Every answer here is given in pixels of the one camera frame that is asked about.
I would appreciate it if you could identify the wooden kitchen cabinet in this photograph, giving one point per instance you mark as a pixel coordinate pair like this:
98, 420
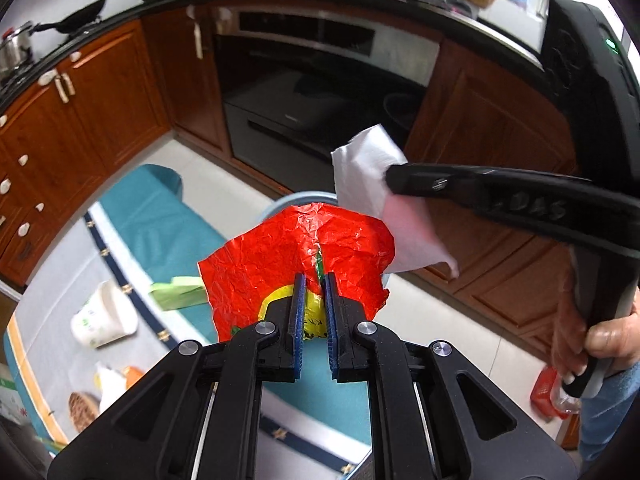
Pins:
125, 85

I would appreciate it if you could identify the red crinkled wrapper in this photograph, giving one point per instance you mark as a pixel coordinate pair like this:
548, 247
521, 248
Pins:
280, 255

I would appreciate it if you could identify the black built-in oven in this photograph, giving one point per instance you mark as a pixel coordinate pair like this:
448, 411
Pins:
325, 85

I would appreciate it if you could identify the black frying pan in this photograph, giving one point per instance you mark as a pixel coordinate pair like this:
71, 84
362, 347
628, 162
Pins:
75, 17

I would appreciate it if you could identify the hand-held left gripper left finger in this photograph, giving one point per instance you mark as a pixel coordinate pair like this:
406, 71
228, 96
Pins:
299, 330

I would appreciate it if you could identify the orange peel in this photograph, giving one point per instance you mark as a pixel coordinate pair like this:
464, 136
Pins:
134, 376

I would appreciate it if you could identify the teal striped tablecloth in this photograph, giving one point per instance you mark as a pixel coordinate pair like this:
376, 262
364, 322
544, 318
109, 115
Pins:
150, 200

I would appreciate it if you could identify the brown speckled bowl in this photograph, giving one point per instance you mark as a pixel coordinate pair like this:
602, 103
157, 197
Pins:
85, 410

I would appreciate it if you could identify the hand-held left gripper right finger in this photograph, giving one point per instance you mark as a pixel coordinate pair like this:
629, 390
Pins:
332, 330

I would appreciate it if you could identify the white paper cup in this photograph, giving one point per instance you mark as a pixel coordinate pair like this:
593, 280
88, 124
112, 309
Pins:
105, 315

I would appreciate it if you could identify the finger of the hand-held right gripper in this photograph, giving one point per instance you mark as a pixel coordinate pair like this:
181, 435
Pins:
430, 185

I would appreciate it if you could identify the blue-grey plastic bin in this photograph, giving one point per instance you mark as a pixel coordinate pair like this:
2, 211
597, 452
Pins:
310, 196

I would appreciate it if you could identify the steel cooking pot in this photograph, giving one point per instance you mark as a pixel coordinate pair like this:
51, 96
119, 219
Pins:
15, 50

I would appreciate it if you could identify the person's right hand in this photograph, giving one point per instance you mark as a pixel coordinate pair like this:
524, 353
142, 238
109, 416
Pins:
612, 340

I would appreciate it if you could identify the light green paper packet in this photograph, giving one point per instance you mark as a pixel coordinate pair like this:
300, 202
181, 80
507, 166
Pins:
177, 295

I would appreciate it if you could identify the white tissue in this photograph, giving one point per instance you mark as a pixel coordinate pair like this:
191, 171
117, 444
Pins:
365, 160

